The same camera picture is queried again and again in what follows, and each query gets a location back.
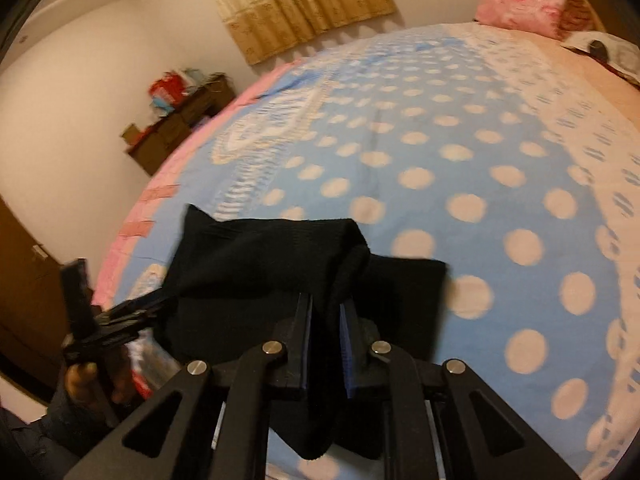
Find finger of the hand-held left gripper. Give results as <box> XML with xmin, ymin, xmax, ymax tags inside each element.
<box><xmin>95</xmin><ymin>294</ymin><xmax>173</xmax><ymax>330</ymax></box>

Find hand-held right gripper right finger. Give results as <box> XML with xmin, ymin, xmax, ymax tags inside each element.
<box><xmin>339</xmin><ymin>297</ymin><xmax>582</xmax><ymax>480</ymax></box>

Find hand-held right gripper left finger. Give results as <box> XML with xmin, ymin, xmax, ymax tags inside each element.
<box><xmin>64</xmin><ymin>292</ymin><xmax>315</xmax><ymax>480</ymax></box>

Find black pants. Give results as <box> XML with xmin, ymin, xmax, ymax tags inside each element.
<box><xmin>154</xmin><ymin>203</ymin><xmax>449</xmax><ymax>462</ymax></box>

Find person's left forearm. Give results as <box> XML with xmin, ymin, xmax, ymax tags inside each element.
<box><xmin>39</xmin><ymin>385</ymin><xmax>123</xmax><ymax>480</ymax></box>

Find person's left hand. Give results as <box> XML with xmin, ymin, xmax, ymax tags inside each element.
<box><xmin>65</xmin><ymin>345</ymin><xmax>136</xmax><ymax>407</ymax></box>

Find brown wooden door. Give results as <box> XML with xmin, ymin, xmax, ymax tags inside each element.
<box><xmin>0</xmin><ymin>194</ymin><xmax>97</xmax><ymax>407</ymax></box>

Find brown wooden dresser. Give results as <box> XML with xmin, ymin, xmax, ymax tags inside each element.
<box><xmin>120</xmin><ymin>74</ymin><xmax>237</xmax><ymax>177</ymax></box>

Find blue polka dot printed blanket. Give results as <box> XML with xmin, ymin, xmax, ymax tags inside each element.
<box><xmin>92</xmin><ymin>22</ymin><xmax>640</xmax><ymax>480</ymax></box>

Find beige patterned curtain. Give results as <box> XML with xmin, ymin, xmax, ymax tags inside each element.
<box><xmin>192</xmin><ymin>0</ymin><xmax>399</xmax><ymax>67</ymax></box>

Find pink floral pillow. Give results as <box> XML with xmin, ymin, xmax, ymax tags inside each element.
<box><xmin>475</xmin><ymin>0</ymin><xmax>577</xmax><ymax>41</ymax></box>

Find white pillow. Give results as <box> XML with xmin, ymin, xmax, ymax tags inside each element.
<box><xmin>560</xmin><ymin>30</ymin><xmax>640</xmax><ymax>87</ymax></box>

